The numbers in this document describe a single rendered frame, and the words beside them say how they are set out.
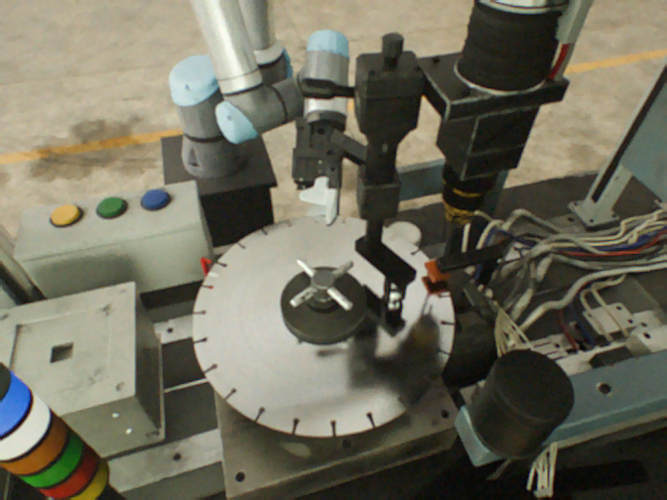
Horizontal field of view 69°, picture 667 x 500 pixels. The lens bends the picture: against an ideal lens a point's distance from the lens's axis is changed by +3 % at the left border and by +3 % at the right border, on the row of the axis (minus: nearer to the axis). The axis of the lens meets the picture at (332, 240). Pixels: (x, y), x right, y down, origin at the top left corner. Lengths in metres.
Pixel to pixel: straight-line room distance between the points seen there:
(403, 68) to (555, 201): 0.76
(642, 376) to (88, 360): 0.62
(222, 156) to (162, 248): 0.33
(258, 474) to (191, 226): 0.40
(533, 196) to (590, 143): 1.68
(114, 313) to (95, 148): 2.04
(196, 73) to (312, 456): 0.75
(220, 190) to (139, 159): 1.49
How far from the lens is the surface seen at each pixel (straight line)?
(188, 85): 1.04
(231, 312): 0.62
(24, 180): 2.66
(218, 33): 0.85
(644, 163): 0.42
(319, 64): 0.84
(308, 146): 0.80
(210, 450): 0.75
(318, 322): 0.58
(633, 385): 0.53
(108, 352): 0.70
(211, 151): 1.10
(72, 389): 0.68
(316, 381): 0.56
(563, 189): 1.18
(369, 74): 0.42
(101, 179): 2.50
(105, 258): 0.87
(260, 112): 0.87
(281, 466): 0.63
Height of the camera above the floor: 1.45
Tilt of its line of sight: 47 degrees down
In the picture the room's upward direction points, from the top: straight up
